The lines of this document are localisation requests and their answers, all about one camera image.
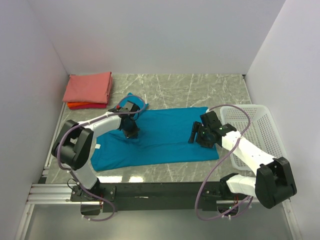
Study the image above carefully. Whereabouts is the teal blue t shirt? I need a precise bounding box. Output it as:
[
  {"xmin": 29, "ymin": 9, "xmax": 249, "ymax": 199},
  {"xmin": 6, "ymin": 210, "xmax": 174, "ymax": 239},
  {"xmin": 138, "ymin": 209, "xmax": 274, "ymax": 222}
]
[{"xmin": 90, "ymin": 107, "xmax": 219, "ymax": 172}]

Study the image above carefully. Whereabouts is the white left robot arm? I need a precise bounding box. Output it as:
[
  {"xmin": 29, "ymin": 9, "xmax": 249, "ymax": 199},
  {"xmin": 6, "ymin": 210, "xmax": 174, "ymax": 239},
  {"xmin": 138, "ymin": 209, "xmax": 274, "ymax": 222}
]
[{"xmin": 51, "ymin": 101, "xmax": 146, "ymax": 201}]

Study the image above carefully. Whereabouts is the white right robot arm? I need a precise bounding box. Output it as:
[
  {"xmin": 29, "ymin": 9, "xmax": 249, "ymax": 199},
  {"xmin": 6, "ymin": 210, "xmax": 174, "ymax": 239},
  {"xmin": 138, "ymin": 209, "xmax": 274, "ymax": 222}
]
[{"xmin": 188, "ymin": 111, "xmax": 297, "ymax": 209}]

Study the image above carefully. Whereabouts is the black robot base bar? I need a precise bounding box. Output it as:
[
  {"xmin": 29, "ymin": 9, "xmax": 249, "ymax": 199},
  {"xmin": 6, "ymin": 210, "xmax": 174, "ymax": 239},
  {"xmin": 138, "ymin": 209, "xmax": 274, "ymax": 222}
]
[{"xmin": 69, "ymin": 181, "xmax": 250, "ymax": 213}]

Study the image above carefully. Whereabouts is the white perforated plastic basket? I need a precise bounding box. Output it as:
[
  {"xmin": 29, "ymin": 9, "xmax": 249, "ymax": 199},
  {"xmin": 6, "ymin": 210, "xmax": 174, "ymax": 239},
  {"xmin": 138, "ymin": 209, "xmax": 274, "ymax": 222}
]
[{"xmin": 220, "ymin": 104, "xmax": 288, "ymax": 159}]

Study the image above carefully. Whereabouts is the folded salmon pink t shirt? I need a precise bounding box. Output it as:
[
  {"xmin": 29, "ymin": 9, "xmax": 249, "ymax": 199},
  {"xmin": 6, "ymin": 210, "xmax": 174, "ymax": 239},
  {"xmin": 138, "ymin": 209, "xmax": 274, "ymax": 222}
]
[{"xmin": 62, "ymin": 72, "xmax": 112, "ymax": 104}]

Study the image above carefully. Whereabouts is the folded orange t shirt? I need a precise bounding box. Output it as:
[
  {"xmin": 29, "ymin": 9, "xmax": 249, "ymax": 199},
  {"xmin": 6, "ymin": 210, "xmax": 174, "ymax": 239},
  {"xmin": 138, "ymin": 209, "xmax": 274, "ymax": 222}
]
[{"xmin": 66, "ymin": 102, "xmax": 95, "ymax": 110}]

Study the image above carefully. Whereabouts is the aluminium extrusion rail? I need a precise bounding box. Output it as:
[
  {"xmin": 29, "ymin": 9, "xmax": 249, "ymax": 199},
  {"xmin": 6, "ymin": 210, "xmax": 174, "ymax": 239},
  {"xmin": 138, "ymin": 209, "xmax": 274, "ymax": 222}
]
[{"xmin": 26, "ymin": 181, "xmax": 76, "ymax": 204}]

